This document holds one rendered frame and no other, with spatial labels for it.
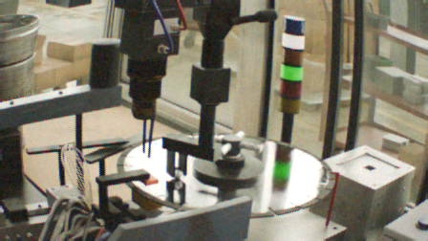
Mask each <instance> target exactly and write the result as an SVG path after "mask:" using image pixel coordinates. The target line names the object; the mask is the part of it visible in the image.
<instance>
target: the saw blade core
mask: <svg viewBox="0 0 428 241"><path fill-rule="evenodd" d="M242 142H246V143H256V144H261V145H262V146H263V150H262V151H261V152H260V151H254V150H249V149H244V148H241V153H243V154H245V155H247V156H249V157H252V158H255V159H257V160H259V161H260V162H261V163H263V164H264V165H265V166H266V173H265V176H264V177H263V178H262V179H260V180H258V181H255V182H252V183H248V184H236V185H224V184H218V183H213V182H210V181H207V180H205V179H203V178H201V177H199V176H198V175H197V174H196V173H195V172H194V171H193V160H194V159H195V158H194V157H191V156H188V165H187V176H183V175H182V177H181V178H180V179H173V178H171V177H170V176H169V175H168V174H166V173H165V170H166V155H167V154H166V150H165V149H161V146H162V139H160V140H156V141H153V142H152V143H151V146H152V152H151V158H147V152H148V143H147V144H146V149H145V153H142V146H140V147H138V148H135V149H134V150H133V151H131V152H130V153H129V155H128V156H127V157H126V158H125V162H124V170H125V171H128V170H136V169H140V168H144V169H146V170H147V171H149V172H150V174H151V175H153V176H155V177H156V178H158V179H159V183H158V184H154V185H151V186H145V185H143V184H142V183H140V182H137V181H134V182H133V183H134V184H135V185H136V186H138V187H140V188H144V190H143V191H145V192H147V193H149V194H151V195H152V196H154V197H156V198H159V199H162V200H163V201H166V202H169V203H173V204H176V205H180V206H181V207H182V206H184V205H185V207H189V208H205V207H207V206H211V205H214V204H218V203H223V202H227V201H231V200H234V199H238V198H241V197H244V196H246V197H248V198H252V199H253V203H252V206H251V213H261V212H267V211H272V212H273V213H274V211H275V210H282V209H286V208H290V207H295V206H297V207H298V205H301V204H303V203H306V202H307V201H309V200H311V199H315V198H314V197H316V196H318V194H319V193H321V192H322V191H323V190H324V189H325V187H326V186H327V185H325V183H327V182H328V180H329V179H328V176H329V175H328V173H327V170H326V169H325V168H324V166H323V165H322V164H320V163H319V162H317V160H315V159H314V158H313V157H311V156H310V155H309V154H305V153H303V152H301V151H300V150H297V149H295V148H290V147H286V146H285V145H281V144H279V143H276V142H269V141H265V140H254V139H248V138H242ZM319 183H323V185H320V184H319Z"/></svg>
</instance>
